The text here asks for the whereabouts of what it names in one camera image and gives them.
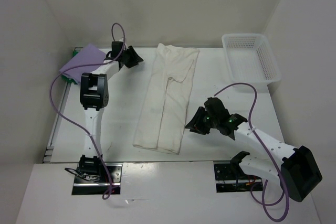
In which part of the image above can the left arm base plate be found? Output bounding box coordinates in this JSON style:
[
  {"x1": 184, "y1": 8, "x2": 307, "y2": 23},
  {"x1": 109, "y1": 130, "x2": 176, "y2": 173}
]
[{"x1": 72, "y1": 163, "x2": 123, "y2": 195}]

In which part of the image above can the white t shirt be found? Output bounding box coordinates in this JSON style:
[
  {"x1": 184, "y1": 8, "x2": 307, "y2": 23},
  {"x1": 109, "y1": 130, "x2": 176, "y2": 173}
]
[{"x1": 133, "y1": 44, "x2": 199, "y2": 154}]

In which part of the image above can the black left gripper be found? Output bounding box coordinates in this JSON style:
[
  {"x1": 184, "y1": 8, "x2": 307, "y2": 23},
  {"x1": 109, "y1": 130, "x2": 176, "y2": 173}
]
[{"x1": 121, "y1": 46, "x2": 144, "y2": 69}]

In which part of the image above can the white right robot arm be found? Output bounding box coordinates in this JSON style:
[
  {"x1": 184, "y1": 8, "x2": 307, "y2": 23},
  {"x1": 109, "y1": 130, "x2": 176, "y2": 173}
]
[{"x1": 185, "y1": 98, "x2": 322, "y2": 202}]

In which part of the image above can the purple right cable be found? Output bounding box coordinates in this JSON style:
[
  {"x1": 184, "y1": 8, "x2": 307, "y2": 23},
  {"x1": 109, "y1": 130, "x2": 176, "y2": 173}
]
[{"x1": 213, "y1": 82, "x2": 291, "y2": 221}]

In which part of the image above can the green t shirt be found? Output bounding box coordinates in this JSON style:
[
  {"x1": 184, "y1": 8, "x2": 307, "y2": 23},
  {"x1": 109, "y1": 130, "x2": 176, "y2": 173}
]
[{"x1": 61, "y1": 48, "x2": 80, "y2": 84}]

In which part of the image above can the aluminium table edge rail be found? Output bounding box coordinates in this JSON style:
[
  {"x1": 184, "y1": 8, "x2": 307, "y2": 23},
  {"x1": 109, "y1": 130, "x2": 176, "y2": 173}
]
[{"x1": 43, "y1": 73, "x2": 83, "y2": 163}]

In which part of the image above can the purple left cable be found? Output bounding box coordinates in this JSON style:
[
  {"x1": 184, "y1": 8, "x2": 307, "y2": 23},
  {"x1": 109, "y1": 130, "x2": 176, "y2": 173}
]
[{"x1": 49, "y1": 23, "x2": 125, "y2": 200}]

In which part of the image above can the purple t shirt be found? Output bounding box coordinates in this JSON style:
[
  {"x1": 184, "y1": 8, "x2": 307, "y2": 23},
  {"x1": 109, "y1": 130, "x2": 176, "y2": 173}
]
[{"x1": 59, "y1": 44, "x2": 106, "y2": 84}]

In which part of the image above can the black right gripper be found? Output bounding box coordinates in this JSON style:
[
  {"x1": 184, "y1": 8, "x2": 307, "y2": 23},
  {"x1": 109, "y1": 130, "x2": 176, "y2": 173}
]
[{"x1": 185, "y1": 106, "x2": 219, "y2": 135}]

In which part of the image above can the white plastic basket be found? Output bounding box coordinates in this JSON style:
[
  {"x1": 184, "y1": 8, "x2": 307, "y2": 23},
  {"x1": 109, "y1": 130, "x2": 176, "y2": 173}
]
[{"x1": 222, "y1": 34, "x2": 281, "y2": 87}]

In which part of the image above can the purple cable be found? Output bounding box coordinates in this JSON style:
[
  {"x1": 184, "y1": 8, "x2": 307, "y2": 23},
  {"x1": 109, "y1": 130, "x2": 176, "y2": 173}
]
[
  {"x1": 49, "y1": 23, "x2": 125, "y2": 200},
  {"x1": 213, "y1": 82, "x2": 291, "y2": 221}
]

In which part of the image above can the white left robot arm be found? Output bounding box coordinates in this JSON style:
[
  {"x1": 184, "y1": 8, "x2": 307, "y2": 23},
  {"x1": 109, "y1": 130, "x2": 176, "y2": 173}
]
[{"x1": 77, "y1": 40, "x2": 143, "y2": 182}]

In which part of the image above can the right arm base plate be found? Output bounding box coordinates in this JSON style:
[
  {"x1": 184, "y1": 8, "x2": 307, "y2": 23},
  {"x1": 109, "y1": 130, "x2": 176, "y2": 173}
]
[{"x1": 214, "y1": 162, "x2": 263, "y2": 193}]

